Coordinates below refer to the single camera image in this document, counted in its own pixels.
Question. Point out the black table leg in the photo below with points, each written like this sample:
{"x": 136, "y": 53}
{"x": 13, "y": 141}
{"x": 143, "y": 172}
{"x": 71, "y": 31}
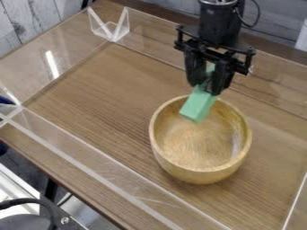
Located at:
{"x": 51, "y": 190}

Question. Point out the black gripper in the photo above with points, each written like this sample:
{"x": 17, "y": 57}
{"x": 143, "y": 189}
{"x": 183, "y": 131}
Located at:
{"x": 212, "y": 41}

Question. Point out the clear acrylic tray enclosure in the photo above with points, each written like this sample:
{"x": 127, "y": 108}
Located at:
{"x": 88, "y": 82}

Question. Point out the green rectangular block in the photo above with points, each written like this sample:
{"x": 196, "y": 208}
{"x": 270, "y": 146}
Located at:
{"x": 197, "y": 104}

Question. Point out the brown wooden bowl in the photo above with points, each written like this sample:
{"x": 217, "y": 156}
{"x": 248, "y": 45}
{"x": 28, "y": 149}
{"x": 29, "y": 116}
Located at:
{"x": 204, "y": 152}

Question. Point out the metal bracket with screw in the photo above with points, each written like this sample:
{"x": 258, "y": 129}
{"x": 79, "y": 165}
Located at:
{"x": 64, "y": 221}

